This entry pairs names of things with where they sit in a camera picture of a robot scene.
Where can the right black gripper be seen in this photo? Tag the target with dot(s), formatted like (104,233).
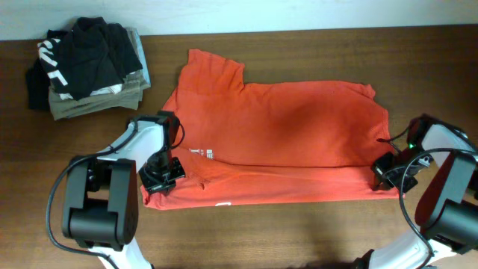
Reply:
(385,180)

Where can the orange red t-shirt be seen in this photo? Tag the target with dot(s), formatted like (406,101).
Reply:
(249,144)

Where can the khaki folded garment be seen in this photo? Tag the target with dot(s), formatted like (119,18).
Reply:
(129,96)

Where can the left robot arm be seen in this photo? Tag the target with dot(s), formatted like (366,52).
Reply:
(101,206)

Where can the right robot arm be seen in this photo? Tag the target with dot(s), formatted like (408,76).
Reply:
(444,224)

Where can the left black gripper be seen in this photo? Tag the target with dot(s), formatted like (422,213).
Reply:
(165,183)

